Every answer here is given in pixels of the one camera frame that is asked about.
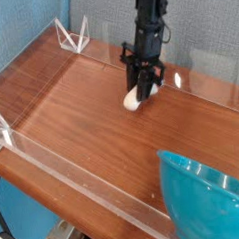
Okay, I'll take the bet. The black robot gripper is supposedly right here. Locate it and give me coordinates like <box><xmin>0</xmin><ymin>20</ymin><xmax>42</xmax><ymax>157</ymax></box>
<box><xmin>121</xmin><ymin>0</ymin><xmax>168</xmax><ymax>101</ymax></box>

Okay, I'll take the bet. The white mushroom with brown cap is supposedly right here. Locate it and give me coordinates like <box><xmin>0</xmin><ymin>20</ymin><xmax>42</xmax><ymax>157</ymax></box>
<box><xmin>123</xmin><ymin>82</ymin><xmax>164</xmax><ymax>112</ymax></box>

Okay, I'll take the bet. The blue plastic bowl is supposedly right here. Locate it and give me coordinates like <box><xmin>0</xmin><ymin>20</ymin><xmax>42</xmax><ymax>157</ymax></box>
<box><xmin>158</xmin><ymin>150</ymin><xmax>239</xmax><ymax>239</ymax></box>

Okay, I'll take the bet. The clear acrylic back barrier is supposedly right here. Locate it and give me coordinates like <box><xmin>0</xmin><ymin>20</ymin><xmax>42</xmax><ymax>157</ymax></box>
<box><xmin>81</xmin><ymin>16</ymin><xmax>239</xmax><ymax>112</ymax></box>

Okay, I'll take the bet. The clear acrylic barrier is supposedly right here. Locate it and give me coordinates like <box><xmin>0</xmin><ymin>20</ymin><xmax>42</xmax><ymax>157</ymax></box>
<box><xmin>81</xmin><ymin>16</ymin><xmax>239</xmax><ymax>112</ymax></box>
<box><xmin>0</xmin><ymin>128</ymin><xmax>178</xmax><ymax>239</ymax></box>
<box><xmin>0</xmin><ymin>22</ymin><xmax>74</xmax><ymax>126</ymax></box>

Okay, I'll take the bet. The clear acrylic left barrier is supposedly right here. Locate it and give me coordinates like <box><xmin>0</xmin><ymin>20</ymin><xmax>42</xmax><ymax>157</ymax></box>
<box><xmin>0</xmin><ymin>22</ymin><xmax>74</xmax><ymax>126</ymax></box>

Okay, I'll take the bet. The clear acrylic front barrier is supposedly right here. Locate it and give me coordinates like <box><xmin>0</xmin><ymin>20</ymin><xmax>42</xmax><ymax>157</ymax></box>
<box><xmin>0</xmin><ymin>128</ymin><xmax>178</xmax><ymax>239</ymax></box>

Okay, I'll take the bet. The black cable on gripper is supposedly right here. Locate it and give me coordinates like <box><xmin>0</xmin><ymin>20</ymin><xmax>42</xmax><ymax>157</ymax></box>
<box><xmin>160</xmin><ymin>21</ymin><xmax>173</xmax><ymax>45</ymax></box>

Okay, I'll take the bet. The clear acrylic corner bracket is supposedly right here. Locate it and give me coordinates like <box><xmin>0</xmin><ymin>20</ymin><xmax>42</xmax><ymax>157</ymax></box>
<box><xmin>54</xmin><ymin>16</ymin><xmax>91</xmax><ymax>54</ymax></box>

